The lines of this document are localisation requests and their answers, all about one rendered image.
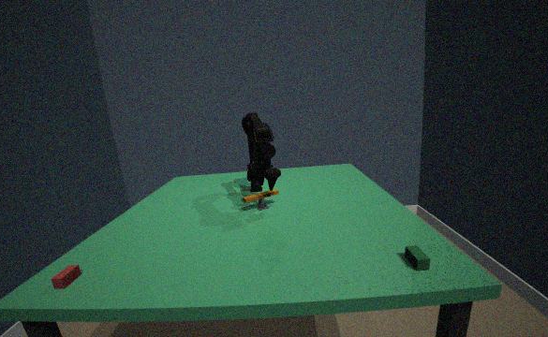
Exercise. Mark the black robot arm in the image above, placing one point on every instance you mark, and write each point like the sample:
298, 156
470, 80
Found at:
259, 144

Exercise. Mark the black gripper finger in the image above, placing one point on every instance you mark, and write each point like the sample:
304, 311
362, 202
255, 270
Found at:
261, 176
271, 182

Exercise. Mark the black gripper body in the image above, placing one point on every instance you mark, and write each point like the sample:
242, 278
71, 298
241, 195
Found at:
269, 172

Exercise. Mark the orange bar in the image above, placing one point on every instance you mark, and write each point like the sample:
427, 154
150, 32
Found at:
261, 195

